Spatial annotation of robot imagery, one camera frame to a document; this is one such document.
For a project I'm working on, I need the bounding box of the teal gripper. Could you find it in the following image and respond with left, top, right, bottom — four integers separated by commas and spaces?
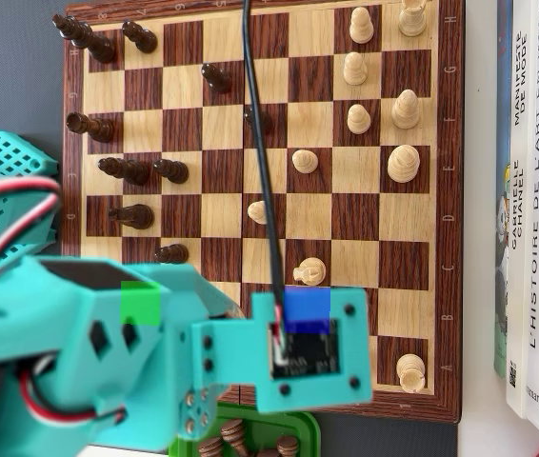
25, 258, 252, 453

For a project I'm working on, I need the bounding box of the dark wooden pawn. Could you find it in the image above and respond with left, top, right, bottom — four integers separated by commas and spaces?
153, 243, 190, 266
220, 417, 248, 452
121, 20, 160, 55
152, 158, 190, 187
243, 106, 274, 136
200, 63, 233, 95

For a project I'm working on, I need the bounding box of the green plastic tray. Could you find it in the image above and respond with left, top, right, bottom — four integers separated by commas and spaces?
168, 402, 322, 457

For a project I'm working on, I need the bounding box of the light wooden knight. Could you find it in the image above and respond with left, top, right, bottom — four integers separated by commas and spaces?
291, 256, 328, 288

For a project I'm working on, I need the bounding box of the wooden folding chessboard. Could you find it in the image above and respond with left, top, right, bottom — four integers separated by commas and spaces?
58, 0, 466, 425

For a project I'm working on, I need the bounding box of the light wooden pawn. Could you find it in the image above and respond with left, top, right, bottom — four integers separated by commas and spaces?
342, 50, 369, 88
348, 7, 376, 46
346, 103, 372, 136
290, 149, 320, 175
247, 199, 270, 227

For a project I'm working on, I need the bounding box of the dark wooden queen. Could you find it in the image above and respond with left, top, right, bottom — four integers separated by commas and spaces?
97, 156, 152, 188

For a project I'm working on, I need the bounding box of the light wooden rook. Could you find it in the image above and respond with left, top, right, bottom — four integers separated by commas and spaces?
394, 351, 428, 394
397, 0, 429, 39

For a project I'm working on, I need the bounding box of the dark wooden rook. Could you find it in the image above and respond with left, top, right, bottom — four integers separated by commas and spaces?
66, 111, 117, 145

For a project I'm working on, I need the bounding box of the light wooden king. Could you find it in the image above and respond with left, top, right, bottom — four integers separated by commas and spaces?
386, 144, 422, 185

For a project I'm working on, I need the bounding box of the light wooden bishop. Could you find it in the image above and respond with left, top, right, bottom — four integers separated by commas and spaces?
390, 89, 421, 131

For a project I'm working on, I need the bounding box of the illustrated cartoon book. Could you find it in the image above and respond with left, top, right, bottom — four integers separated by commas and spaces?
491, 0, 513, 380

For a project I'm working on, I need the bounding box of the white Gabrielle Chanel book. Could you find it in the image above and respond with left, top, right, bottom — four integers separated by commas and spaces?
504, 0, 535, 420

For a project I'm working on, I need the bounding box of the dark wooden king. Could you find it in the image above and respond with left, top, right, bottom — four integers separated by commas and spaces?
52, 12, 119, 67

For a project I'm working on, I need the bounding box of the red white servo wire bundle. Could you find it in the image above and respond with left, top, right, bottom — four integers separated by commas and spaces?
18, 365, 128, 426
0, 175, 63, 283

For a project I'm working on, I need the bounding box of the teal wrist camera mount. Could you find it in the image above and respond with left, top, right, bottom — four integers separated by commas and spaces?
190, 287, 374, 414

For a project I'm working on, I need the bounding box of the black camera cable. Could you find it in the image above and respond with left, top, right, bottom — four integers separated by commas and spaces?
241, 0, 286, 329

